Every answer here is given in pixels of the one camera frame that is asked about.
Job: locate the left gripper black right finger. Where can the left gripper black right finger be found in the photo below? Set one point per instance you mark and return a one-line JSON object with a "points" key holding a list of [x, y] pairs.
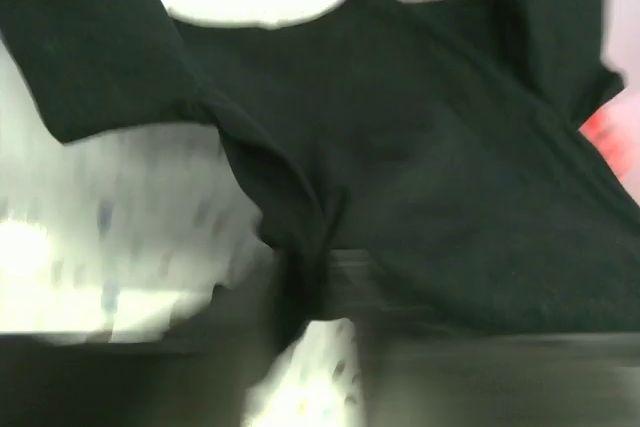
{"points": [[417, 372]]}

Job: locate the red plastic bin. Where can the red plastic bin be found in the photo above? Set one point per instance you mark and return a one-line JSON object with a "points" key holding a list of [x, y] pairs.
{"points": [[614, 131]]}

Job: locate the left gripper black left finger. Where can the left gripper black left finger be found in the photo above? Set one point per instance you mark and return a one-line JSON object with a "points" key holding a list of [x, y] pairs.
{"points": [[197, 375]]}

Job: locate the black t shirt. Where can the black t shirt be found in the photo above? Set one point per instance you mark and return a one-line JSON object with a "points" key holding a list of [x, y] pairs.
{"points": [[415, 165]]}

